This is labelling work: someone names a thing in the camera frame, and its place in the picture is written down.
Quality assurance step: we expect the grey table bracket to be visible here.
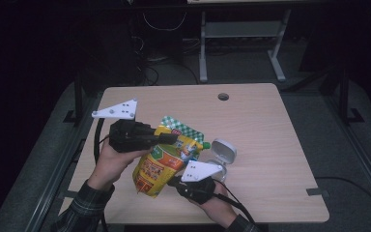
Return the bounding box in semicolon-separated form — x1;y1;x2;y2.
305;188;330;197
57;189;78;199

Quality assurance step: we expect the person's right hand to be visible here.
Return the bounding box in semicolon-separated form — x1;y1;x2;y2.
189;182;239;229

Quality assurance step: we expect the hand-held gripper cable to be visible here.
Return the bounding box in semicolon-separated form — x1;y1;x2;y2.
93;117;111;165
212;178;257;225

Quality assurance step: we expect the clear plastic container with lid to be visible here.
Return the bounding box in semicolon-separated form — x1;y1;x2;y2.
202;138;239;183

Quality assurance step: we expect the white metal desk frame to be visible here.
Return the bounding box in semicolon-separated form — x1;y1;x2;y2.
198;9;293;84

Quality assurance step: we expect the person's left hand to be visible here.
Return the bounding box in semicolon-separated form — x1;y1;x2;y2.
86;138;154;192

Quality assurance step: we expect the white hanging cable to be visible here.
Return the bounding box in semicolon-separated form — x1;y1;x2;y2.
142;12;187;32

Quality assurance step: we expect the black cable loop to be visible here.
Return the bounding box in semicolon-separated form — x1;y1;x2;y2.
141;62;201;86

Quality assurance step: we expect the black metal stand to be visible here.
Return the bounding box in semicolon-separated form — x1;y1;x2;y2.
337;67;365;125
62;72;85;125

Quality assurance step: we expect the left hand-held gripper cable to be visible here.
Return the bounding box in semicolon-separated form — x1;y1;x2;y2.
93;117;111;165

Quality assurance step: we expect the black floor cable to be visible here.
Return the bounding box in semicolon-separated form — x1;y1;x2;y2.
313;175;371;217

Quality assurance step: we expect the yellow spouted food pouch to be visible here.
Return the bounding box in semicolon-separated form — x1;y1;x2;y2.
132;115;212;198

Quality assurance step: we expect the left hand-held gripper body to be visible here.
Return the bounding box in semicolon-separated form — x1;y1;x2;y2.
91;98;160;154

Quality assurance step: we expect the right hand-held gripper cable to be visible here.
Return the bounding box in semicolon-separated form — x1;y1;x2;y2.
212;178;257;225

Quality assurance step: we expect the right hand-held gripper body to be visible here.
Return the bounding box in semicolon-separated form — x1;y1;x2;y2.
173;159;224;206

